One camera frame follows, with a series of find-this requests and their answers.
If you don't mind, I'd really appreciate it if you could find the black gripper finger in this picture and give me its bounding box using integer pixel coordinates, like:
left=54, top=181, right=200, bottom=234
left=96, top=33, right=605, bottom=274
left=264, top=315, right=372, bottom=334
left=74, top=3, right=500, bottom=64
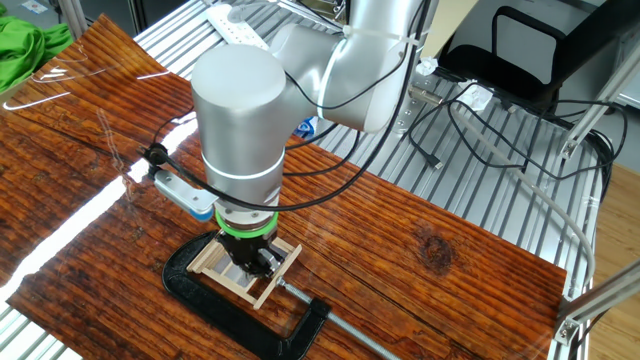
left=219, top=238, right=251, bottom=275
left=249, top=248, right=284, bottom=279

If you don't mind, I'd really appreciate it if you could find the black gripper body green ring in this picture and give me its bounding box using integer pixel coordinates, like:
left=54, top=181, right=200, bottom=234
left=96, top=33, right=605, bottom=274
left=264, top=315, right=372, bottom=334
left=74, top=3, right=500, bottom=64
left=214, top=212, right=280, bottom=266

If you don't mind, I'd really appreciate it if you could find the small sliding window pane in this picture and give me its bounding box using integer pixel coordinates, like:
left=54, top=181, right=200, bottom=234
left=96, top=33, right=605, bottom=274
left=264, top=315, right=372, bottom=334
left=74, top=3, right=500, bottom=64
left=227, top=262, right=269, bottom=296

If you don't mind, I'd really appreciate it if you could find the black C-clamp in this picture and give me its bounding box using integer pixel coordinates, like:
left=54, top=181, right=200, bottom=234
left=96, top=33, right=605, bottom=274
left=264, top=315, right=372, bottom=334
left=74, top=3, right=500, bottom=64
left=161, top=229, right=401, bottom=360

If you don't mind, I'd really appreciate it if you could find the blue tissue pack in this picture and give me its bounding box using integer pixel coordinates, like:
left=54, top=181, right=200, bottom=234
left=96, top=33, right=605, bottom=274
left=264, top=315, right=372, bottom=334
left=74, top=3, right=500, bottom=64
left=293, top=115, right=320, bottom=142

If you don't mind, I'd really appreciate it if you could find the wood grain table mat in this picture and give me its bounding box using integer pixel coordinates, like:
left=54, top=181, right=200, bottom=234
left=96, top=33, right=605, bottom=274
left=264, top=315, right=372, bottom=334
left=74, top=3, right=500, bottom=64
left=0, top=13, right=569, bottom=360

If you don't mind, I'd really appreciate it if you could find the white power strip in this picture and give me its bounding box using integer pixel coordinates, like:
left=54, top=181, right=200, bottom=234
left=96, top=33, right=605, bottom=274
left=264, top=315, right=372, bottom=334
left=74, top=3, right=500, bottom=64
left=205, top=3, right=271, bottom=51

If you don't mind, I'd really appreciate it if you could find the crumpled white paper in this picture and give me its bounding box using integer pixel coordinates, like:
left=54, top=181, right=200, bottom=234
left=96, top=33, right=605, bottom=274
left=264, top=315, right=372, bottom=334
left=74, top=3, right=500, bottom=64
left=457, top=79, right=495, bottom=112
left=417, top=55, right=440, bottom=76

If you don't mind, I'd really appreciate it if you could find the dark cabinet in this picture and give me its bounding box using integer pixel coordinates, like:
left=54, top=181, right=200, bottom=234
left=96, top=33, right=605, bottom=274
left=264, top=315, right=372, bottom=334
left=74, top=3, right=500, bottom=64
left=79, top=0, right=206, bottom=34

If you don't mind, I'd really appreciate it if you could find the black office chair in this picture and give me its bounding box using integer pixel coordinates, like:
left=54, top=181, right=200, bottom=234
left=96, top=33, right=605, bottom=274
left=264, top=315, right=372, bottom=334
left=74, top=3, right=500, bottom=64
left=437, top=0, right=640, bottom=109

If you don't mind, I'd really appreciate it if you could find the green cloth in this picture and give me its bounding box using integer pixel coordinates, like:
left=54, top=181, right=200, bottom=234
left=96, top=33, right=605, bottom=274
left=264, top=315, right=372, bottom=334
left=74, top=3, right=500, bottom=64
left=0, top=14, right=75, bottom=96

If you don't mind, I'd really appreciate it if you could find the beige cardboard panel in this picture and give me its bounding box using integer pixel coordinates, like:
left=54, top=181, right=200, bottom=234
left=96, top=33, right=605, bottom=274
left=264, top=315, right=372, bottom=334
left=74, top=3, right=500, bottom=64
left=424, top=0, right=481, bottom=59

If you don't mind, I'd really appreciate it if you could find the white paper card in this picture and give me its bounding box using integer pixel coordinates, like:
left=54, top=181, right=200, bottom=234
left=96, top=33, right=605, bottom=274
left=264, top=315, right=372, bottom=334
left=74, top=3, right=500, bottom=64
left=19, top=0, right=50, bottom=15

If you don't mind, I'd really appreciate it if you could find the wooden miniature window frame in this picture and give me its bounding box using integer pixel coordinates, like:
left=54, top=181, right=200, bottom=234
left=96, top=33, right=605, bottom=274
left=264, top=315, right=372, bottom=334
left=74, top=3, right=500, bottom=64
left=186, top=232, right=303, bottom=311

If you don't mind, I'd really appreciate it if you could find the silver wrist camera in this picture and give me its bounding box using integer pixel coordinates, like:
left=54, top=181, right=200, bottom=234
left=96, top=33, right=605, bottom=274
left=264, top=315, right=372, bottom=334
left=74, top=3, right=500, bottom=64
left=149, top=167, right=220, bottom=222

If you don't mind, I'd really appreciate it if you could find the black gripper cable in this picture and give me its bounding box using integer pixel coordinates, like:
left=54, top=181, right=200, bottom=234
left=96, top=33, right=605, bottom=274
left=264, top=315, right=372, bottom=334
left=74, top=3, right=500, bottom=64
left=282, top=29, right=419, bottom=177

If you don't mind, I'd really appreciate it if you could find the black camera cable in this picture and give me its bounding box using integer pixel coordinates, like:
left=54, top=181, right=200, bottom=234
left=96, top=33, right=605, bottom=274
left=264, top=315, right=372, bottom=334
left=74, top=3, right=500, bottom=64
left=137, top=0, right=431, bottom=212

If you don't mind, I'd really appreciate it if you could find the black USB cable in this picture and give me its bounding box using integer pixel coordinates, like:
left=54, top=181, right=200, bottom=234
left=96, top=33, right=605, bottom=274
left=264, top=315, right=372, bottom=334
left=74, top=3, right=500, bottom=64
left=407, top=82, right=496, bottom=171

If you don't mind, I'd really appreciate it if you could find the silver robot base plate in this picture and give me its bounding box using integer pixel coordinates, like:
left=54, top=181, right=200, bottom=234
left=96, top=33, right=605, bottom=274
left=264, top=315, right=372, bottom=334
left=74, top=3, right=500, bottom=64
left=389, top=94, right=426, bottom=135

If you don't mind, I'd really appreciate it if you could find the aluminium frame strut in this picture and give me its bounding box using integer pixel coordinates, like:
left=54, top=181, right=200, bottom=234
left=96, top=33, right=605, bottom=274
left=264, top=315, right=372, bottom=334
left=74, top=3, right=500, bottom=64
left=558, top=39, right=640, bottom=161
left=552, top=259, right=640, bottom=346
left=57, top=0, right=90, bottom=40

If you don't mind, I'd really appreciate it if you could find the grey hose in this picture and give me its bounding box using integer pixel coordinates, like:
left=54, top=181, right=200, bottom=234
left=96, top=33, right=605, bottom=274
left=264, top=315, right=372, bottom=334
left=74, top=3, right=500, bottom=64
left=449, top=107, right=599, bottom=301

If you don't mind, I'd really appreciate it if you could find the long black cable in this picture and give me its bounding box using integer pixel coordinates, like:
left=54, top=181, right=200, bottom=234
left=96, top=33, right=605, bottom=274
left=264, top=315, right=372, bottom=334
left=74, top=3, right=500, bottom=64
left=446, top=82, right=630, bottom=201

